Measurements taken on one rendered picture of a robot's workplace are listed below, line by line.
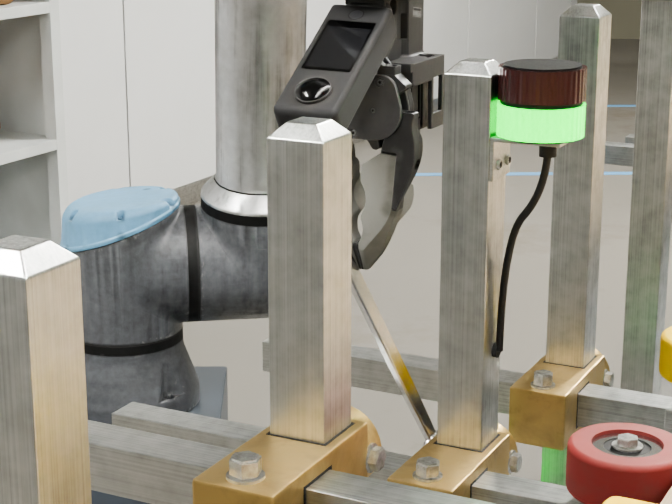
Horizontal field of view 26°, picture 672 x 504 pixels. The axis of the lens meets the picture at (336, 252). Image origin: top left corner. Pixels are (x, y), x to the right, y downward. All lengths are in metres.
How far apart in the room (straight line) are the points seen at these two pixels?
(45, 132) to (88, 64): 0.84
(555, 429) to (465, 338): 0.22
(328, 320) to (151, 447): 0.13
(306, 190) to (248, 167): 1.00
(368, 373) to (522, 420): 0.16
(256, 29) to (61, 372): 1.16
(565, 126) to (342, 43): 0.16
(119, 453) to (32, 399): 0.27
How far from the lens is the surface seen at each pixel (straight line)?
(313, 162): 0.78
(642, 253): 1.53
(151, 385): 1.84
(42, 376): 0.59
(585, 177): 1.25
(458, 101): 1.01
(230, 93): 1.76
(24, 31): 4.21
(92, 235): 1.80
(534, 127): 0.98
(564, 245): 1.27
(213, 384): 1.97
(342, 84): 0.96
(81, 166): 4.99
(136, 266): 1.80
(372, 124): 1.02
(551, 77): 0.97
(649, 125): 1.50
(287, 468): 0.79
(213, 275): 1.81
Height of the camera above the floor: 1.29
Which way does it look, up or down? 15 degrees down
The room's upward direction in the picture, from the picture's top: straight up
